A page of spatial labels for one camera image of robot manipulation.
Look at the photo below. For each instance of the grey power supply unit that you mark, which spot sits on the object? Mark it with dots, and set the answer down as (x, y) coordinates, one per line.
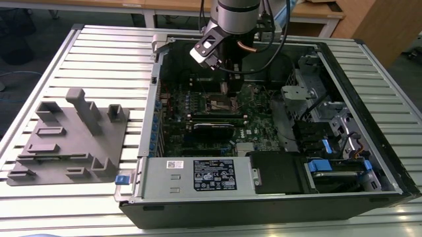
(158, 177)

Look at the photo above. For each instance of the black graphics card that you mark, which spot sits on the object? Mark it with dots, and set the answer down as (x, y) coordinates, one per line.
(214, 132)

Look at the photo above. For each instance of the copper curved tube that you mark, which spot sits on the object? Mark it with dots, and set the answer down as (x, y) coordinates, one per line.
(246, 50)

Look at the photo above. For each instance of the silver CPU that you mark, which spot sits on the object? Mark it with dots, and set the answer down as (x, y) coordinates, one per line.
(223, 89)

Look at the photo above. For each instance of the silver chipset heatsink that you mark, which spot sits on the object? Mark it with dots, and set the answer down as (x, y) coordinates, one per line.
(246, 146)

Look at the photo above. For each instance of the hard disk blue carrier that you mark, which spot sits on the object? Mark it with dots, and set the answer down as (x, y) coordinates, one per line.
(332, 181)

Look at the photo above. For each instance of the black office chair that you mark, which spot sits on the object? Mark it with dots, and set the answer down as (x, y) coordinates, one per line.
(17, 49)

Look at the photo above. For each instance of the grey parts rack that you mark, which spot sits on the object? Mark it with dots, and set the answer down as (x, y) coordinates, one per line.
(81, 138)

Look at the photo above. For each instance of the blue case latch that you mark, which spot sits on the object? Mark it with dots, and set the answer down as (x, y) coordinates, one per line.
(121, 179)

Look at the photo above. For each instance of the wooden cabinet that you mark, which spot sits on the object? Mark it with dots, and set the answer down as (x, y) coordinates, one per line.
(379, 24)

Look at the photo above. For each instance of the silver metal drive cage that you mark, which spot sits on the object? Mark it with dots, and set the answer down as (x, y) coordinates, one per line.
(310, 76)

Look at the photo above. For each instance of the CPU socket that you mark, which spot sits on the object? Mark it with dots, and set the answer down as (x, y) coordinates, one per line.
(219, 105)

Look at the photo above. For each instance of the green motherboard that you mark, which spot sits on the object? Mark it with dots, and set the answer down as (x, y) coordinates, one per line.
(260, 123)

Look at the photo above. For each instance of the black PC case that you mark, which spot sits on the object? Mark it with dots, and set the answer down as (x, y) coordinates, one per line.
(263, 212)

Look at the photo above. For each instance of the blue plastic drive latch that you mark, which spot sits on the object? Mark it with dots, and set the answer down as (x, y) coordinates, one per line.
(326, 146)

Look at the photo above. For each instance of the black expansion slot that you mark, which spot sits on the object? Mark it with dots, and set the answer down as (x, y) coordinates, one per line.
(204, 152)
(204, 145)

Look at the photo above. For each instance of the wooden desk white frame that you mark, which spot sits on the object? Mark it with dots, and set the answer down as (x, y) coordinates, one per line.
(316, 11)
(65, 2)

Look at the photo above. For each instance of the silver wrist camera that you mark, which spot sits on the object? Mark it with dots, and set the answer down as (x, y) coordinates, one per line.
(204, 59)
(264, 30)

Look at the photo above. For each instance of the black plastic disk bay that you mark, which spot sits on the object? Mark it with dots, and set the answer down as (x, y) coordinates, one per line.
(310, 133)

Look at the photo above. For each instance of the grey metal bracket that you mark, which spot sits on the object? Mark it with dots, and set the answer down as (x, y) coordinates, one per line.
(292, 97)

